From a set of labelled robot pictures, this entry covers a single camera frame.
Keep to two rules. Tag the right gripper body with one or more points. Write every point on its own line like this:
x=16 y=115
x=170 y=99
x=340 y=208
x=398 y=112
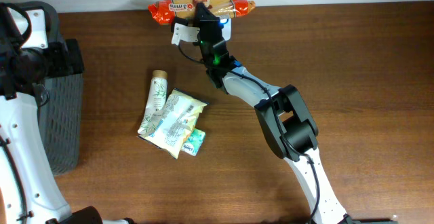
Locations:
x=202 y=24

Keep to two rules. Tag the orange spaghetti packet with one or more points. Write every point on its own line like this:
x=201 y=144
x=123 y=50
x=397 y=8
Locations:
x=165 y=11

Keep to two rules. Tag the white green cosmetic tube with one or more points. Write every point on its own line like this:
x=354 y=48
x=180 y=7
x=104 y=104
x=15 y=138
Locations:
x=155 y=101

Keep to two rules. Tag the yellow snack pouch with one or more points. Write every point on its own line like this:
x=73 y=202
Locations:
x=172 y=125

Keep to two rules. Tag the teal tissue pack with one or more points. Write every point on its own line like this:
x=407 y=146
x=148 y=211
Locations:
x=193 y=143

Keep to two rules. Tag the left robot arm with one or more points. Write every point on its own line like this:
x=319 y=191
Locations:
x=32 y=49

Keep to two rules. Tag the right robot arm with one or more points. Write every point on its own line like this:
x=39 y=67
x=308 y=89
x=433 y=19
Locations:
x=286 y=123

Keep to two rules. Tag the white barcode scanner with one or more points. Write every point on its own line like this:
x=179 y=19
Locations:
x=225 y=25

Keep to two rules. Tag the grey plastic basket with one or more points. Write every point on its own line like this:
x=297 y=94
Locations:
x=59 y=95

